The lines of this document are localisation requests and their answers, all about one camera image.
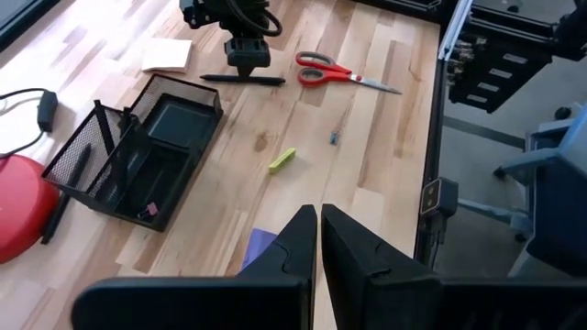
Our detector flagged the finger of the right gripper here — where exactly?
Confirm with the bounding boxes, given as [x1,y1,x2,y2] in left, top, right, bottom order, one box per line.
[224,38,249,78]
[247,38,271,78]

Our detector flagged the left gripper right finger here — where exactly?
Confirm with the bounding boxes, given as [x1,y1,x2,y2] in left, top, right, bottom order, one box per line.
[320,203,587,330]

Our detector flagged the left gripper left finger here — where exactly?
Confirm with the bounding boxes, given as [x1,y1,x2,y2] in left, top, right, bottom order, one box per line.
[72,203,318,330]

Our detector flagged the purple sticky note pad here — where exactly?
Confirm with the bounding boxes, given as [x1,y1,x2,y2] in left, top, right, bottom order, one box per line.
[239,227,279,271]

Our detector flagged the black pen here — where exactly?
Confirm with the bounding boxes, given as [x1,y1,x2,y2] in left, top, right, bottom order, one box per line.
[199,73,287,88]

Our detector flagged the beige sticky note pad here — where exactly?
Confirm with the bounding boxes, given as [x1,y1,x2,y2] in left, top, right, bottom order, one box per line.
[140,37,194,75]

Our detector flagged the red-handled scissors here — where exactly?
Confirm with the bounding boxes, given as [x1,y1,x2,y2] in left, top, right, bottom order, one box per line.
[294,50,404,96]

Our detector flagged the yellow-green eraser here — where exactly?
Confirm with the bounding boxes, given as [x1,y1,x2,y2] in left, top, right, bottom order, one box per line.
[267,147,298,176]

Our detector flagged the black mesh desk organizer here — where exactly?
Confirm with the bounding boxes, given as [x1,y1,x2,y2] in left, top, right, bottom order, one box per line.
[40,73,225,233]

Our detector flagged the blue-grey office chair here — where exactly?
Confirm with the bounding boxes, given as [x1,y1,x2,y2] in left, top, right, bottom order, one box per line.
[493,101,587,280]

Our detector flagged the small pink binder clip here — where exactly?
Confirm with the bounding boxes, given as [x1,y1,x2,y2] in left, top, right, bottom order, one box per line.
[136,202,160,222]

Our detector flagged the black controller box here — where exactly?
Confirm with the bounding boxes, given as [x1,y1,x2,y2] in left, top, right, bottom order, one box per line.
[447,36,555,115]

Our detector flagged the red desk lamp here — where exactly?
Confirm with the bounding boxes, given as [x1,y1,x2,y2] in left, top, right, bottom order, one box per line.
[0,153,61,265]

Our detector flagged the table-level camera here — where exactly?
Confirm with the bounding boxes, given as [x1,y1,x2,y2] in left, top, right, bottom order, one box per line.
[420,177,460,244]

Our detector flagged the black aluminium table frame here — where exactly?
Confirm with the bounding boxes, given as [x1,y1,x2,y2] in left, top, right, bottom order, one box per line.
[0,0,587,276]

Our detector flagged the black lamp power cable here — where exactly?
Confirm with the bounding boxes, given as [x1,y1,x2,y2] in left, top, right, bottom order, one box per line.
[0,87,60,160]

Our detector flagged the silver aluminium bracket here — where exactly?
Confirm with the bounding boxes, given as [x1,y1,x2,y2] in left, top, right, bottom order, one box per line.
[438,0,474,62]

